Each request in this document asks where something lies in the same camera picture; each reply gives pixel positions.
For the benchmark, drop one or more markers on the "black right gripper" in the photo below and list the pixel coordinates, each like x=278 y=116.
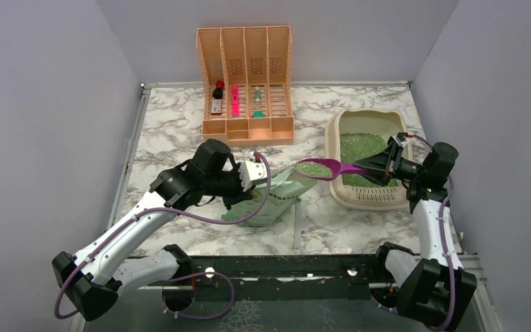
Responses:
x=386 y=163

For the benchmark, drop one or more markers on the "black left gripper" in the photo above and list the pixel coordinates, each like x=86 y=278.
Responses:
x=240 y=194

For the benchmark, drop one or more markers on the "beige litter box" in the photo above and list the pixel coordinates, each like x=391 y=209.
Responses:
x=355 y=134

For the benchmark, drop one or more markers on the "green litter bag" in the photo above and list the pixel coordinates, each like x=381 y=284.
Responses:
x=286 y=190

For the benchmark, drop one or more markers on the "purple litter scoop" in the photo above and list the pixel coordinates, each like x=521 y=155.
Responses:
x=329 y=169

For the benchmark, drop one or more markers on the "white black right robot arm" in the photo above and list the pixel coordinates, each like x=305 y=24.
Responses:
x=435 y=289

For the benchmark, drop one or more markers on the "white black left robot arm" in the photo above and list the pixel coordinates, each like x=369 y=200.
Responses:
x=94 y=277

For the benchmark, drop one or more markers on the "red white small box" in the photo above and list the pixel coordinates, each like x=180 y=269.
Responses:
x=216 y=107

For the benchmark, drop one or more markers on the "red and black stamp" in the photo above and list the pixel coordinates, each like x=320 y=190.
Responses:
x=218 y=91

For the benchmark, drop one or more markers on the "green white glue stick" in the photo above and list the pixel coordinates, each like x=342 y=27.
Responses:
x=257 y=95

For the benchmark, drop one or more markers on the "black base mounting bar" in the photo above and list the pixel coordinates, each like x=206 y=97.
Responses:
x=252 y=278

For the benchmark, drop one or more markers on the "orange plastic file organizer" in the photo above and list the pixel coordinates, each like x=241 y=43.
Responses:
x=248 y=57

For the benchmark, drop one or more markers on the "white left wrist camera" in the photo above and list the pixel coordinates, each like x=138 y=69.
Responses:
x=252 y=172

